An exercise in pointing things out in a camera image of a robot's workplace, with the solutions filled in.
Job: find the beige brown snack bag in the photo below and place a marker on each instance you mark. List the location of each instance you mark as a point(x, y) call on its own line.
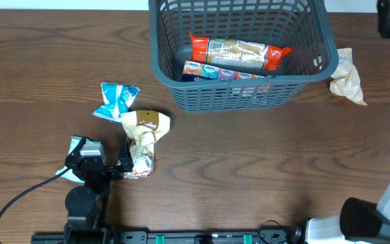
point(144, 128)

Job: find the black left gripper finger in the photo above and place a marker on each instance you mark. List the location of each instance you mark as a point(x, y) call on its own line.
point(76, 145)
point(124, 159)

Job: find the Kleenex tissue multipack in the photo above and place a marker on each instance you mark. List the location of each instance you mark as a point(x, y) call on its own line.
point(224, 97)

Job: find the San Remo spaghetti packet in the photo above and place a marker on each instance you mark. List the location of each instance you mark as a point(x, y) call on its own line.
point(238, 53)

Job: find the beige paper bag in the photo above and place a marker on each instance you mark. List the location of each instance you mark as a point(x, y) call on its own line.
point(346, 80)

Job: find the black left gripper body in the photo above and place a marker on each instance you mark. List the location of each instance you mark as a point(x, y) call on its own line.
point(113, 172)

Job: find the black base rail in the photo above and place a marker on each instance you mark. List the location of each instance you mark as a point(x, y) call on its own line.
point(274, 236)

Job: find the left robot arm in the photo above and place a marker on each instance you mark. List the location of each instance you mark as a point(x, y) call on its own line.
point(86, 204)

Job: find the blue white snack bag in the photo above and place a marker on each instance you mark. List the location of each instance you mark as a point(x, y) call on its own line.
point(117, 99)

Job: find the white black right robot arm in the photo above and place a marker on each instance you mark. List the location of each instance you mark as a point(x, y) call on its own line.
point(359, 221)

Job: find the grey plastic basket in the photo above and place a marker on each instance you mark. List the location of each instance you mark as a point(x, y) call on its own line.
point(304, 26)

